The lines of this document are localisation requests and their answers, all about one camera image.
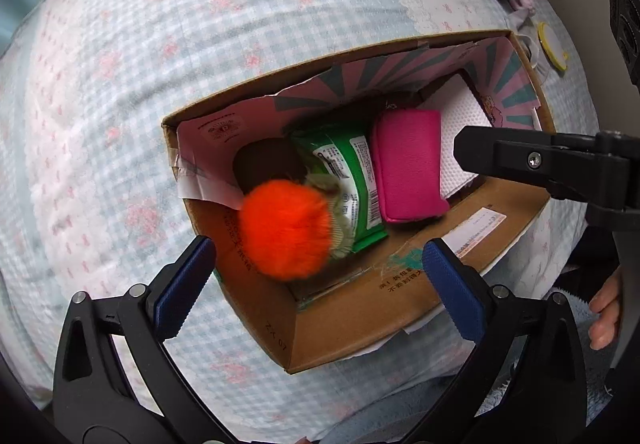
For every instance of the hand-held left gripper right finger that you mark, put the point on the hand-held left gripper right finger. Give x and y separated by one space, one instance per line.
452 296

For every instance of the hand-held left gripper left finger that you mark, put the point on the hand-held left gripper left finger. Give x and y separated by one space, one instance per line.
182 291

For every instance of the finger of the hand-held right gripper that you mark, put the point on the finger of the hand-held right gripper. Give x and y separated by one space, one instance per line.
515 156
625 19

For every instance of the cardboard box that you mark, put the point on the cardboard box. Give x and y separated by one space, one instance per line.
350 304

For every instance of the orange fluffy pompom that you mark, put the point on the orange fluffy pompom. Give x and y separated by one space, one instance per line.
282 229

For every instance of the person's right hand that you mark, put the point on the person's right hand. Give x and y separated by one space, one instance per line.
607 309

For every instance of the white tissue pack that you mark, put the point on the white tissue pack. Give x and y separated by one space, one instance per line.
460 111

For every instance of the yellow round lid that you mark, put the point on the yellow round lid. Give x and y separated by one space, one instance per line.
551 45

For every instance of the pink pouch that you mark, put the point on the pink pouch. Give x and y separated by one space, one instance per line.
407 164

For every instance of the green snack packet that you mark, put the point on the green snack packet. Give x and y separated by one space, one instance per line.
361 184

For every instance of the dark brown round plush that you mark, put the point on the dark brown round plush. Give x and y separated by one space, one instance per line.
267 161

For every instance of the checked floral bed sheet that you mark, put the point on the checked floral bed sheet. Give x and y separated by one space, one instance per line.
125 74

